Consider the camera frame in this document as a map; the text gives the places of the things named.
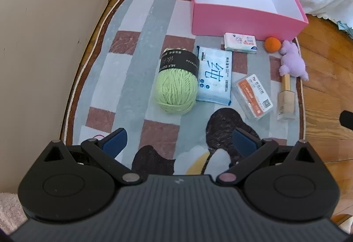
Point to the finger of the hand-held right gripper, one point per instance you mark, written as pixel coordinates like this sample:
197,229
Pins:
347,120

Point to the pink fuzzy cloth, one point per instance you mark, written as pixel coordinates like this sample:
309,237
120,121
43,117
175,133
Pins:
8,209

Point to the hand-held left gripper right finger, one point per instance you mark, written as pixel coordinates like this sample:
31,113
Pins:
245,141

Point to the green yarn ball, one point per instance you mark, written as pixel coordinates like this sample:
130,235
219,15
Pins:
173,87

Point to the purple plush toy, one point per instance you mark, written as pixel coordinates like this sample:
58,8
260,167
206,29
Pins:
293,61

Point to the orange makeup sponge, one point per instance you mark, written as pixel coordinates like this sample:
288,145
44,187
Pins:
272,44

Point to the clear box with orange label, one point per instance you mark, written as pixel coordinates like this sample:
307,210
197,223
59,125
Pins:
253,97

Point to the small white tissue pack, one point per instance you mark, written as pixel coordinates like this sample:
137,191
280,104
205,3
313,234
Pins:
240,43

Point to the light blue wipes pack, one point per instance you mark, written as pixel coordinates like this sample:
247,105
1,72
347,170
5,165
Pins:
215,76

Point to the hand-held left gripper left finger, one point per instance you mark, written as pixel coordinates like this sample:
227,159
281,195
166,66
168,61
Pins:
115,141

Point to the beige cabinet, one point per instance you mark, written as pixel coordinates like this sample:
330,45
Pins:
41,38

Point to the checkered oval rug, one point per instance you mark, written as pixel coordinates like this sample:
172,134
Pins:
132,24

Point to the foundation bottle with gold cap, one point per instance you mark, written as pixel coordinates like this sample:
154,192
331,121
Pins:
286,101

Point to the red thread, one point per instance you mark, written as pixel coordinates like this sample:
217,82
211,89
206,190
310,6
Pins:
97,136

